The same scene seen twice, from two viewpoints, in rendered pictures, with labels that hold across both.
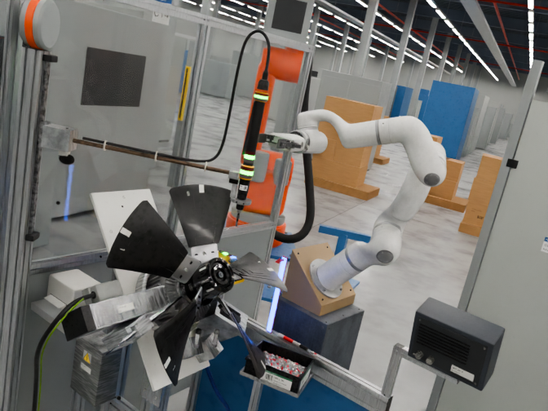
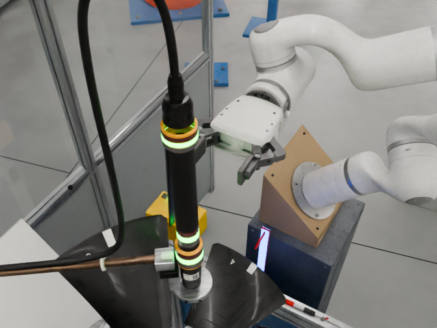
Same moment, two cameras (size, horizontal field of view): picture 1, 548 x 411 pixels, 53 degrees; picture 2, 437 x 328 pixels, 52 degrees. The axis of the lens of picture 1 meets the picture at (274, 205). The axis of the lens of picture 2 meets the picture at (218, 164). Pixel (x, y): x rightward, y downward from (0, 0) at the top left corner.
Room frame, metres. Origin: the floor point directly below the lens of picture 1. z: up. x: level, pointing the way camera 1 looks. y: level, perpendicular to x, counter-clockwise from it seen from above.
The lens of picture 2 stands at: (1.38, 0.10, 2.15)
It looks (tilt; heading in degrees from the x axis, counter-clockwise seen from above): 46 degrees down; 355
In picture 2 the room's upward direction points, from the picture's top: straight up
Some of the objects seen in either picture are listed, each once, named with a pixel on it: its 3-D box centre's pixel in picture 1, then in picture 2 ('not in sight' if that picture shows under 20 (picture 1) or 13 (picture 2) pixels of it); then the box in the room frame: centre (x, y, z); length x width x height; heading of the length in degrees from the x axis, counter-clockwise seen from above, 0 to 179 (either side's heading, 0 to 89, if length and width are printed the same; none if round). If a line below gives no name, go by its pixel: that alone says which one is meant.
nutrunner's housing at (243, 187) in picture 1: (252, 142); (186, 211); (1.78, 0.11, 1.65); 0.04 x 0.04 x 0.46
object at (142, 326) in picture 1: (142, 326); not in sight; (1.50, 0.31, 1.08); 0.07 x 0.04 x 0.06; 156
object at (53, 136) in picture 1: (58, 137); not in sight; (1.77, 0.74, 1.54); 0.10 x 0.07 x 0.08; 91
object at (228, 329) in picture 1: (219, 319); not in sight; (1.84, 0.11, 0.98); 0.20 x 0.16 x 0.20; 56
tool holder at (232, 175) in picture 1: (240, 187); (185, 270); (1.78, 0.12, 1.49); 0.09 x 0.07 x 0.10; 91
